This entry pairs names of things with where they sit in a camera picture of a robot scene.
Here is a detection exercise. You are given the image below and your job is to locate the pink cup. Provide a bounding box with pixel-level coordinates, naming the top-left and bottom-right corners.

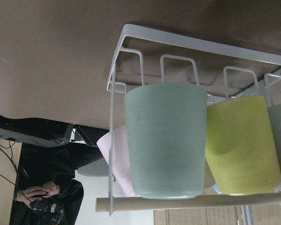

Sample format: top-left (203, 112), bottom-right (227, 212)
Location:
top-left (97, 125), bottom-right (139, 197)

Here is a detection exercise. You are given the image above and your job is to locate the wooden rack handle rod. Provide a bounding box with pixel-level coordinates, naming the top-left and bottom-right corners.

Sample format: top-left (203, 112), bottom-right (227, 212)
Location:
top-left (95, 192), bottom-right (281, 214)

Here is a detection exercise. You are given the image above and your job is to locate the white wire cup rack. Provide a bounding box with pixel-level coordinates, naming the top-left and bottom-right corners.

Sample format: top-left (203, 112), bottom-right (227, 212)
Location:
top-left (106, 23), bottom-right (281, 217)

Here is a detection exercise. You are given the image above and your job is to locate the yellow cup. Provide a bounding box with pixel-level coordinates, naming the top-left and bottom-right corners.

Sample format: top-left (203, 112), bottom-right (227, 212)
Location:
top-left (206, 95), bottom-right (281, 195)

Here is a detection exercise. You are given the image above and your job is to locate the seated person in black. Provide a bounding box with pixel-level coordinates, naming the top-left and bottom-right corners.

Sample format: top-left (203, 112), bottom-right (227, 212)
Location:
top-left (9, 143), bottom-right (103, 225)

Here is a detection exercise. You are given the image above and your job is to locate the green cup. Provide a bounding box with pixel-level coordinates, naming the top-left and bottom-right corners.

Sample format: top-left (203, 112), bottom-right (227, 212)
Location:
top-left (124, 83), bottom-right (207, 199)

